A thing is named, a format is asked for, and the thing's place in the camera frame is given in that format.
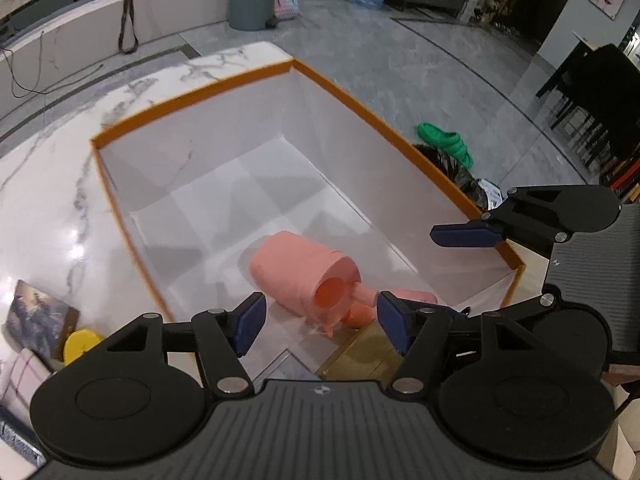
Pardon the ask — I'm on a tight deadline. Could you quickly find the black chair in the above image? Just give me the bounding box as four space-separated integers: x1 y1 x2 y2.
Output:
536 41 639 181

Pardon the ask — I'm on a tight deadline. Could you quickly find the white tv console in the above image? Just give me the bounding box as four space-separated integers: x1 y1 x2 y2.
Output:
1 0 229 115

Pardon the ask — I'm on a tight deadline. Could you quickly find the green slipper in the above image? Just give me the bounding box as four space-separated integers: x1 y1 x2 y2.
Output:
416 122 474 169

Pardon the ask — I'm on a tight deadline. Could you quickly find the pink bottle orange cap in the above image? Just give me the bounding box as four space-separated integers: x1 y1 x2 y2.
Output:
341 283 438 330

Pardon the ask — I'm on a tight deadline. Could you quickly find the black cable on floor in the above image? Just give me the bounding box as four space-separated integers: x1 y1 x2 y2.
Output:
0 29 106 100

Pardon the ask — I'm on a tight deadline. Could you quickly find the illustrated card box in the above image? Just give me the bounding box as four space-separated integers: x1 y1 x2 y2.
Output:
3 280 79 362

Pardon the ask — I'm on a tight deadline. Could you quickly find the yellow tape measure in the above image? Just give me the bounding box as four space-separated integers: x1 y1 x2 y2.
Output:
63 328 103 366

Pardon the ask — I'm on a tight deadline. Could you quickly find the pink checkered bag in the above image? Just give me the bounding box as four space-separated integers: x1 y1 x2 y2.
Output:
273 0 299 21

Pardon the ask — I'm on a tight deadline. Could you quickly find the plaid fabric case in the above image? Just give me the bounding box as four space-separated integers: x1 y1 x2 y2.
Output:
0 349 51 428

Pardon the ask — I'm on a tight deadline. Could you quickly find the pink plastic cup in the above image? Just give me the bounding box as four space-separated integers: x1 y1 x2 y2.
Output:
248 231 361 335

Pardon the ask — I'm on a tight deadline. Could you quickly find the orange white storage box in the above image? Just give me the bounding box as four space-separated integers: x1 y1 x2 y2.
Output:
89 57 526 380

